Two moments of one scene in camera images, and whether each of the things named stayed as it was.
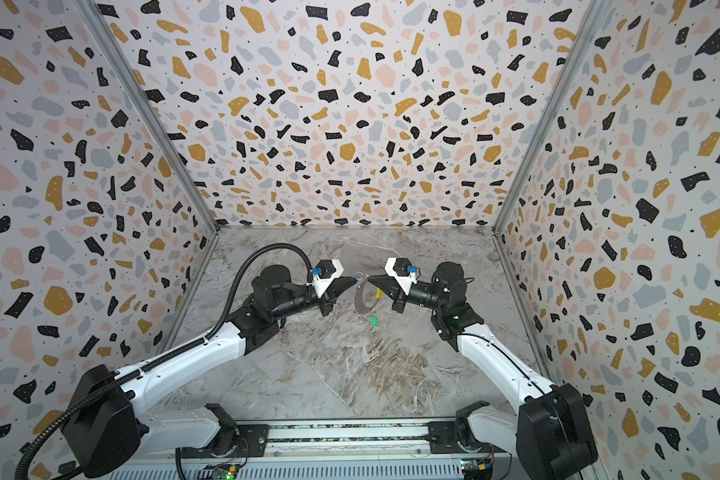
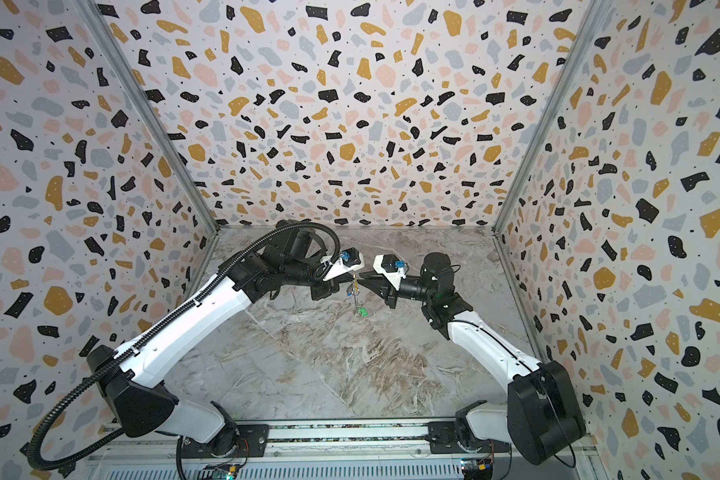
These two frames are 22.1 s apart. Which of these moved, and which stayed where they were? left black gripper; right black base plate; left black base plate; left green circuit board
Moved: left black gripper
Stayed: left green circuit board; left black base plate; right black base plate
